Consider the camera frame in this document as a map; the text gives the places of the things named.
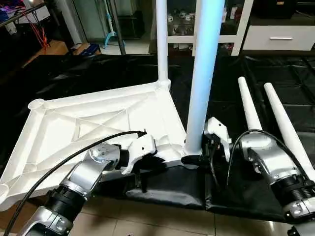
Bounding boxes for white plastic table top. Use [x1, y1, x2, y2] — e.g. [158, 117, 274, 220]
[0, 79, 200, 198]

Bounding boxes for white plastic table leg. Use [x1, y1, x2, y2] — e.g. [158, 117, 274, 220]
[182, 0, 226, 157]
[263, 82, 315, 183]
[156, 0, 171, 89]
[238, 76, 263, 132]

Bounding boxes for black work mat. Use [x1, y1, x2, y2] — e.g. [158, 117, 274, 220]
[0, 53, 315, 224]

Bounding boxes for white glass-door cabinet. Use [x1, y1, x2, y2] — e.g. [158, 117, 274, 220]
[156, 0, 254, 57]

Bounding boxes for blue and yellow box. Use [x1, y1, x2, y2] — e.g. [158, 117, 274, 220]
[71, 42, 102, 56]

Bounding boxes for white drawer unit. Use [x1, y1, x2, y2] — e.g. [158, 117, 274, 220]
[243, 22, 315, 52]

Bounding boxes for brown wooden desk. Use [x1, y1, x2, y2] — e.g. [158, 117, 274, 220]
[20, 39, 69, 68]

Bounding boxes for black speaker box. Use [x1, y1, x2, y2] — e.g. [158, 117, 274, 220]
[256, 0, 297, 19]

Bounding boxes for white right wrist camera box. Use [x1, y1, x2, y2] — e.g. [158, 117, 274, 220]
[204, 117, 232, 163]

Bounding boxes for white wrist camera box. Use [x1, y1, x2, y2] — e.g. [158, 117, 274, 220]
[204, 117, 232, 163]
[121, 133, 158, 176]

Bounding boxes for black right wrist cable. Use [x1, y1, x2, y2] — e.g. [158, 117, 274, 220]
[208, 129, 314, 188]

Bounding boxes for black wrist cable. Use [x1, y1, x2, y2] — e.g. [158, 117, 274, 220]
[2, 130, 147, 236]
[208, 129, 314, 188]

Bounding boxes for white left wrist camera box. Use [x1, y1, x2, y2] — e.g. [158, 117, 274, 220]
[121, 133, 158, 176]

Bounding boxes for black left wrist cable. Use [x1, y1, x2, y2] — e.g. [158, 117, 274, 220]
[2, 130, 147, 236]

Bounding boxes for teal long-handled dustpan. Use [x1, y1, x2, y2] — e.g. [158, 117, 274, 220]
[102, 0, 121, 49]

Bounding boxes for red cables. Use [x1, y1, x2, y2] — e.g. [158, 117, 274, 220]
[27, 7, 52, 50]

